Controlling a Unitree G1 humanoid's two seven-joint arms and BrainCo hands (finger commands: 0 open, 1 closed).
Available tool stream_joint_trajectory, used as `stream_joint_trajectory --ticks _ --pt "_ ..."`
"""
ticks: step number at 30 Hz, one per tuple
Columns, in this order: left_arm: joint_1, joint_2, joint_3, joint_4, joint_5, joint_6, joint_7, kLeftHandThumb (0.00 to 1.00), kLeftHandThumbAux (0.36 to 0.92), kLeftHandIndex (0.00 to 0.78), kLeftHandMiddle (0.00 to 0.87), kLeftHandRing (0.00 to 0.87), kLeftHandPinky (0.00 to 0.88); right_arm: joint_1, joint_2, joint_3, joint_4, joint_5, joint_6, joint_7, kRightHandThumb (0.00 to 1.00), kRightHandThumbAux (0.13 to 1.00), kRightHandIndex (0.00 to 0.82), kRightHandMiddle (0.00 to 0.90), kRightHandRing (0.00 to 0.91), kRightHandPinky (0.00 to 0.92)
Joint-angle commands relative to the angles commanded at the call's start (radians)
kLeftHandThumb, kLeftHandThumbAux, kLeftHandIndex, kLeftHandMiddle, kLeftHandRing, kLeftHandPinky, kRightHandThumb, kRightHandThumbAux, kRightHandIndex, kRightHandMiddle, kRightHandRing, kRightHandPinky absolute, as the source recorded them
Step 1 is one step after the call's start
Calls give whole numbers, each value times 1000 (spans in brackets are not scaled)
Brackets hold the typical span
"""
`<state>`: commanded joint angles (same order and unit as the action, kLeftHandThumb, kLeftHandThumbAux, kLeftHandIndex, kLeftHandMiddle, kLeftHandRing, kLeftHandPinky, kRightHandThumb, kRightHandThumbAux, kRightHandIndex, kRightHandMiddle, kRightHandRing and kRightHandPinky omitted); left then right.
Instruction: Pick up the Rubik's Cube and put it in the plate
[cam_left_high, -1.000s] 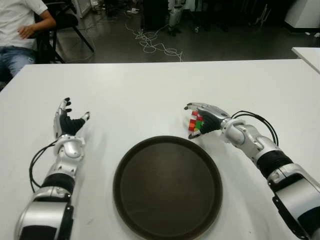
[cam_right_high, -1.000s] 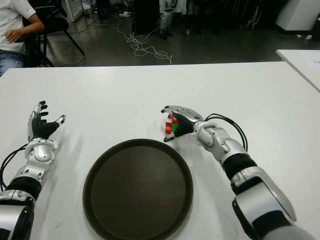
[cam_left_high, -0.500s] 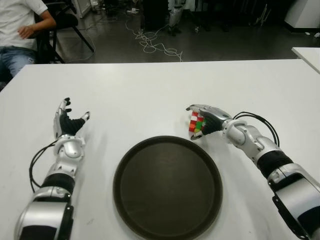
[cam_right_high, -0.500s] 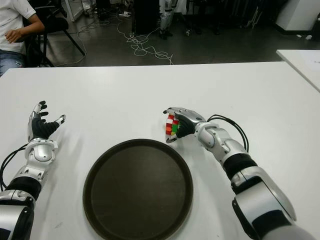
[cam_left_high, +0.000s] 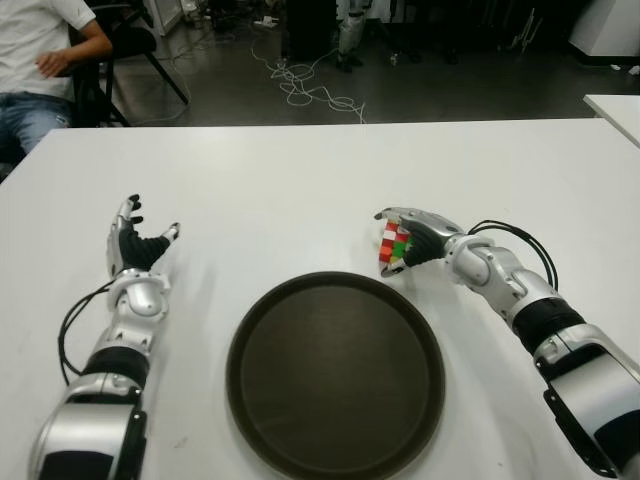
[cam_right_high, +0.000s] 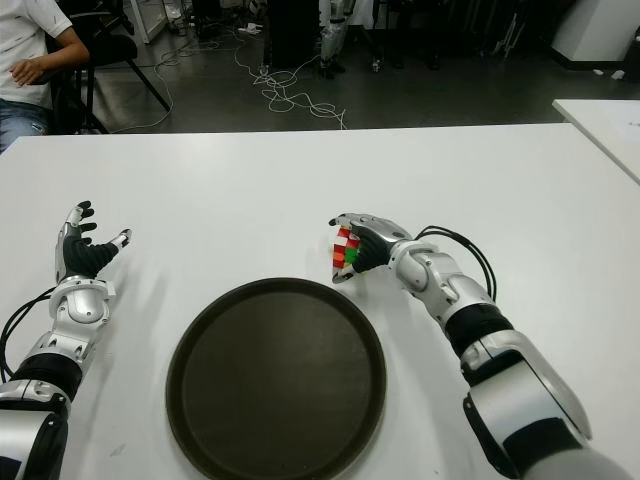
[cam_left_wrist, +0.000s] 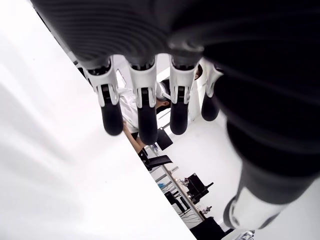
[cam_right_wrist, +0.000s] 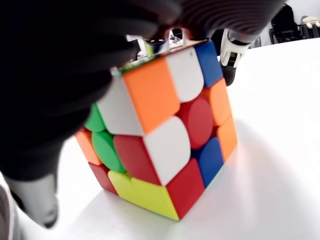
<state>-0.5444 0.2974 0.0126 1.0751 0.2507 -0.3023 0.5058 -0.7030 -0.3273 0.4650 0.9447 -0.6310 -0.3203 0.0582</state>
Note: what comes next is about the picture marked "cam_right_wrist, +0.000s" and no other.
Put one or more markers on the multicoloured Rubik's cube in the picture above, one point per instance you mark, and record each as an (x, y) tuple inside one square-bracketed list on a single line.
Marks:
[(160, 140)]

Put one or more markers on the black office chair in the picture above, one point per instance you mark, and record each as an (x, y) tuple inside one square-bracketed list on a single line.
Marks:
[(285, 22)]

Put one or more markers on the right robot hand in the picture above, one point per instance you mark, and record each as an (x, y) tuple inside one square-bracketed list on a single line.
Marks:
[(62, 62)]

